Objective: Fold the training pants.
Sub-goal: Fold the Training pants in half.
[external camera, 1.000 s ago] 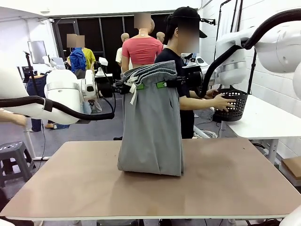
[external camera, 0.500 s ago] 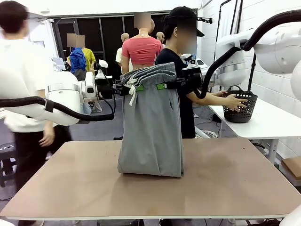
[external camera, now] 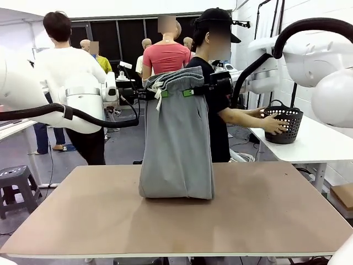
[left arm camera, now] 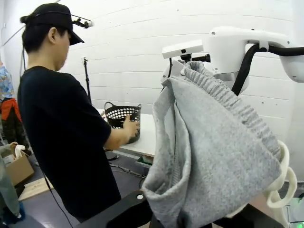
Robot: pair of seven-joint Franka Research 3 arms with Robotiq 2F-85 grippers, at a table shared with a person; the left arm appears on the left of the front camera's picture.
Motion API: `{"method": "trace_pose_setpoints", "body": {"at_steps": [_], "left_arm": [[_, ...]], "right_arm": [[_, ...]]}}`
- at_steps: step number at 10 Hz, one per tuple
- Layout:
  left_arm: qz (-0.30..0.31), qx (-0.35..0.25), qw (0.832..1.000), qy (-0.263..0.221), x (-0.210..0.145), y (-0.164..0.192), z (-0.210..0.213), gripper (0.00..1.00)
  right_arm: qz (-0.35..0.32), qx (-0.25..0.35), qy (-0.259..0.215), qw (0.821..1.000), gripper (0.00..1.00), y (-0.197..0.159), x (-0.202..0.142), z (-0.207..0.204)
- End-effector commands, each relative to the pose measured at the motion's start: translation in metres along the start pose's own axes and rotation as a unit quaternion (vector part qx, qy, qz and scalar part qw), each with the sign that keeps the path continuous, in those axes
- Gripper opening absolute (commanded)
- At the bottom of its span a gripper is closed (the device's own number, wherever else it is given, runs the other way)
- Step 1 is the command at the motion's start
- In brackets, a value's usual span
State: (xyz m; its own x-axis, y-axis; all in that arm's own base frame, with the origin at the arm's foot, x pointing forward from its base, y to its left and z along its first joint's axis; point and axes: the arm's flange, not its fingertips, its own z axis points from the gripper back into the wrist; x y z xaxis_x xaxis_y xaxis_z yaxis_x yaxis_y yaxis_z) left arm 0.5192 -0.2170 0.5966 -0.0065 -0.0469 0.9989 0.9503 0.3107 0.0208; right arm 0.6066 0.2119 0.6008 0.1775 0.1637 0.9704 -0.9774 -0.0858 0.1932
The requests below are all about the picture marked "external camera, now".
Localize dark perforated plastic basket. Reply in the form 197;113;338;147
264;99;304;145

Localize brown cardboard box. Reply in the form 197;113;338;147
329;183;353;219

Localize person in dark jeans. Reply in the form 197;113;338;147
32;121;67;155

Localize person's left hand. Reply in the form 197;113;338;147
249;107;267;120

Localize white cable bundle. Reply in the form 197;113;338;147
229;150;256;164

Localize black corrugated conduit hose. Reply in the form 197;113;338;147
0;102;139;129
231;17;353;109

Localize person's left forearm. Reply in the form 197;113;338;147
233;108;252;118

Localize grey plastic stool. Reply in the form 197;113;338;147
0;165;42;220

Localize thin black camera cable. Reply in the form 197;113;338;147
119;65;139;124

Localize grey training pants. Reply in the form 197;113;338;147
137;65;216;200

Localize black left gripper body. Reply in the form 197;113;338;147
119;87;139;102

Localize person's right hand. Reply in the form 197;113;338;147
265;113;288;136

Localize person in black t-shirt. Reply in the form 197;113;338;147
185;7;242;163

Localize person in white shirt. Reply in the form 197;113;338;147
34;10;108;166

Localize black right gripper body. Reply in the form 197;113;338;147
214;77;234;96

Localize white backdrop sheet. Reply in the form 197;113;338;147
249;0;285;45

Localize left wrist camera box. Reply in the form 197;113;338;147
118;61;133;82

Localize mannequin in red top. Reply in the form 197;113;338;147
142;14;191;81

